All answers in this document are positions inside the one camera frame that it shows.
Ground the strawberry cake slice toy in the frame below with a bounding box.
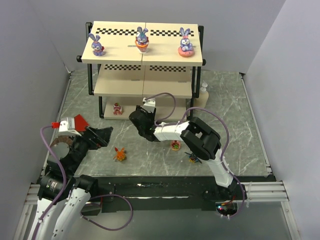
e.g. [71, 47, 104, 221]
[113, 102, 123, 115]

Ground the purple bunny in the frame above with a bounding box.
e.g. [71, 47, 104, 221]
[178, 27, 195, 58]
[135, 26, 149, 54]
[88, 33, 106, 57]

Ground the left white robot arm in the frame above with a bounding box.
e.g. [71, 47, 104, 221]
[28, 126, 113, 240]

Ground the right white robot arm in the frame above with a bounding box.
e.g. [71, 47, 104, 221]
[129, 105, 237, 193]

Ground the beige three-tier shelf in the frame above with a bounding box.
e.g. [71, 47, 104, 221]
[76, 21, 206, 120]

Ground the green and brown plush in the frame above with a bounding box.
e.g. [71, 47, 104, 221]
[50, 135, 73, 147]

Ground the red cardboard box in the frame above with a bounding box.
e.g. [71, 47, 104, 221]
[74, 114, 89, 132]

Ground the orange fox toy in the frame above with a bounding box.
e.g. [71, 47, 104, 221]
[113, 147, 127, 162]

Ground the pink strawberry tart toy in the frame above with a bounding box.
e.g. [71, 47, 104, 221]
[170, 140, 181, 151]

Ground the cream pump bottle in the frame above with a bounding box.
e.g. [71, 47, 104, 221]
[194, 82, 209, 108]

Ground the black dragon toy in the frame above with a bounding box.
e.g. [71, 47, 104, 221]
[185, 152, 202, 164]

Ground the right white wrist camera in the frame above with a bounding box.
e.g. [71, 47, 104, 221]
[142, 97, 156, 114]

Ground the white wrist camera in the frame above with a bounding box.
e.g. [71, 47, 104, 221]
[142, 97, 156, 114]
[50, 117, 81, 136]

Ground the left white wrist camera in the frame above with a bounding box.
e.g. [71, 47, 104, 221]
[50, 117, 81, 136]

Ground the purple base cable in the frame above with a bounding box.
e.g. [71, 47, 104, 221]
[79, 194, 134, 231]

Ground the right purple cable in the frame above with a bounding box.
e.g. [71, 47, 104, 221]
[146, 92, 248, 201]

